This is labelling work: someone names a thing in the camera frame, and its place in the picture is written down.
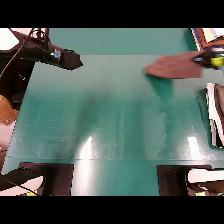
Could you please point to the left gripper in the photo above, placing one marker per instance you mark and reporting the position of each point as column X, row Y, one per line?
column 71, row 59

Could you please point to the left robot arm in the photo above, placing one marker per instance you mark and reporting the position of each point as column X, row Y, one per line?
column 31, row 51

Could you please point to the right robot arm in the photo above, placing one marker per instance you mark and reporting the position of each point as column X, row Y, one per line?
column 173, row 180

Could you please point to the heap of clothes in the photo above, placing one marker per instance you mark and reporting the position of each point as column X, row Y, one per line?
column 206, row 35

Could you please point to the dark green garment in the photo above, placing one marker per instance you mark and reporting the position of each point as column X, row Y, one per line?
column 202, row 106

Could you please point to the white garment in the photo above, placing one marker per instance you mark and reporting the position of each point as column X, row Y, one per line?
column 211, row 106

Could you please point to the dark brown garment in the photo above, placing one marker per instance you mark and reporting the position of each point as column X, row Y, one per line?
column 220, row 103

